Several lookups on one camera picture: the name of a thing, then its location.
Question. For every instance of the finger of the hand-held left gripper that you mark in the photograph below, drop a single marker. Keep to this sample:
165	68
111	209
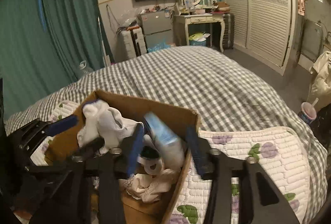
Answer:
64	124
90	146

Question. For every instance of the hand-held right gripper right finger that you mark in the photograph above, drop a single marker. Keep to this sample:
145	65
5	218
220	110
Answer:
195	147

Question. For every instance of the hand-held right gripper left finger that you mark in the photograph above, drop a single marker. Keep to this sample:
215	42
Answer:
136	147

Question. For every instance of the white sock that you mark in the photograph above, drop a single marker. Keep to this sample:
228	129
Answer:
103	120

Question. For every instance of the blue tissue pack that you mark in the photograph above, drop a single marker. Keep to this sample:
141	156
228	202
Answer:
165	136

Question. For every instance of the cream lace cloth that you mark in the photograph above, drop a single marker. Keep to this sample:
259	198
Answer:
150	187

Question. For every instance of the cardboard box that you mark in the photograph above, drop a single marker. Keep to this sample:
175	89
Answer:
160	108

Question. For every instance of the dark cloth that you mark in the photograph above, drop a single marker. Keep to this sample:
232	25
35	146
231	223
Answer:
149	153

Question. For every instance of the grey checked bed sheet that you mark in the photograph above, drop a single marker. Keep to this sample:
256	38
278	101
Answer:
194	79

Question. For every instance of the floral quilted blanket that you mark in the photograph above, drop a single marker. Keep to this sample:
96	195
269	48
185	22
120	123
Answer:
271	162

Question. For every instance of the teal curtain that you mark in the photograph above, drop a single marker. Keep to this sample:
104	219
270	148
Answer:
64	32

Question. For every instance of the blue plastic bag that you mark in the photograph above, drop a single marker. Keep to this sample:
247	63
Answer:
158	47

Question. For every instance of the white suitcase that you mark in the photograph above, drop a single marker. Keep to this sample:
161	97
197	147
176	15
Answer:
133	42

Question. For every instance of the yellow bag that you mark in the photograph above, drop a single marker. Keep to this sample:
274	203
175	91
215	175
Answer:
197	36

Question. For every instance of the cup with straw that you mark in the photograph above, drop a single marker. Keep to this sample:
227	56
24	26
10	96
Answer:
307	113

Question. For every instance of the silver suitcase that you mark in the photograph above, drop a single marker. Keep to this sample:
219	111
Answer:
228	31

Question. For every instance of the clear plastic bag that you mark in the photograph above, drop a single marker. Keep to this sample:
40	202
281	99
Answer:
129	20

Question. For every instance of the grey mini fridge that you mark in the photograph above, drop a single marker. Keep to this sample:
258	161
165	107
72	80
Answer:
155	25

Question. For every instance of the white vanity table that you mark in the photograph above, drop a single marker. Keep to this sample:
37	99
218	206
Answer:
196	18

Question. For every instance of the dark floral garment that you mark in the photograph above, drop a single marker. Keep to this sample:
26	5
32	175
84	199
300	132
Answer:
324	124

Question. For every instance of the small brown box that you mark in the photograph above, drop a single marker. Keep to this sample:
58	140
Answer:
223	6

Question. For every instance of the white jacket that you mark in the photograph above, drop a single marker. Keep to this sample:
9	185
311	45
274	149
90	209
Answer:
322	76

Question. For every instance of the white louvred wardrobe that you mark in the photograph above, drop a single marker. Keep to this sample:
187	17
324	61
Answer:
266	12

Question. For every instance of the grey appliance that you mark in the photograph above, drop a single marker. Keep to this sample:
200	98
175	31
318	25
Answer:
313	35

